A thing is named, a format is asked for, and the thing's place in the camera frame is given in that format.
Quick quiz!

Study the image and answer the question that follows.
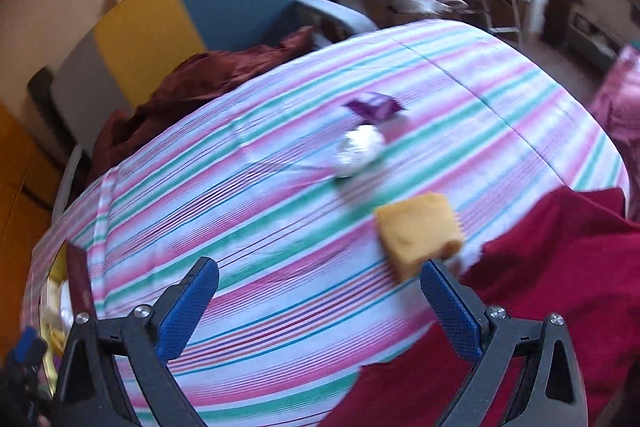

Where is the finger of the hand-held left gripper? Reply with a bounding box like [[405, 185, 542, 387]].
[[12, 327, 48, 365]]

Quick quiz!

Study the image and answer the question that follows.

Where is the person's red garment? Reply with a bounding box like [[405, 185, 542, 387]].
[[317, 187, 640, 427]]

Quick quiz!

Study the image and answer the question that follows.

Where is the pink blanket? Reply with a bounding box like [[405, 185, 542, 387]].
[[587, 44, 640, 223]]

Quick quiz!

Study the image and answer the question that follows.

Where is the yellow sponge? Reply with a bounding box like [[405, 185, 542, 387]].
[[375, 192, 465, 285]]

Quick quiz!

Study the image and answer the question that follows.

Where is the maroon jacket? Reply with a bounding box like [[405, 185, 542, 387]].
[[90, 26, 316, 178]]

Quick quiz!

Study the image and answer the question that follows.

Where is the maroon box with gold interior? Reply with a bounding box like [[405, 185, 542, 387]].
[[37, 239, 96, 358]]

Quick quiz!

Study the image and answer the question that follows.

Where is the white crumpled ball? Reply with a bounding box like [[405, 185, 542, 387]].
[[334, 124, 386, 180]]

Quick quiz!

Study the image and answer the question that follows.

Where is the striped tablecloth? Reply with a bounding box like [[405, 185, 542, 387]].
[[22, 19, 631, 427]]

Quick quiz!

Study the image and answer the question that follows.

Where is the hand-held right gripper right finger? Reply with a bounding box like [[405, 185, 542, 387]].
[[420, 258, 590, 427]]

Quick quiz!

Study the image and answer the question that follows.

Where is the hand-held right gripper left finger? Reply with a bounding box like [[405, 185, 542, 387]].
[[52, 257, 221, 427]]

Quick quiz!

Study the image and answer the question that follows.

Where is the purple snack packet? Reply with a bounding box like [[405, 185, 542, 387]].
[[344, 92, 407, 124]]

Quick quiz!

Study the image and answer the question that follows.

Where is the wooden wardrobe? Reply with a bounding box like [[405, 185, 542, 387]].
[[0, 102, 66, 358]]

